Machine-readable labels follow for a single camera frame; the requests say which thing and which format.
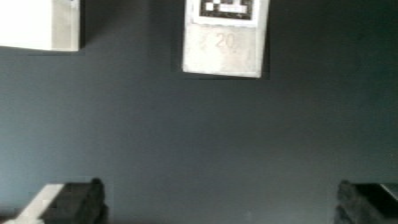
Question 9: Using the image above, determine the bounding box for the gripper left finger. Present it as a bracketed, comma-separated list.
[10, 178, 108, 224]

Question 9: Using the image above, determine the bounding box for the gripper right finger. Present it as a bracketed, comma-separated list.
[332, 180, 398, 224]

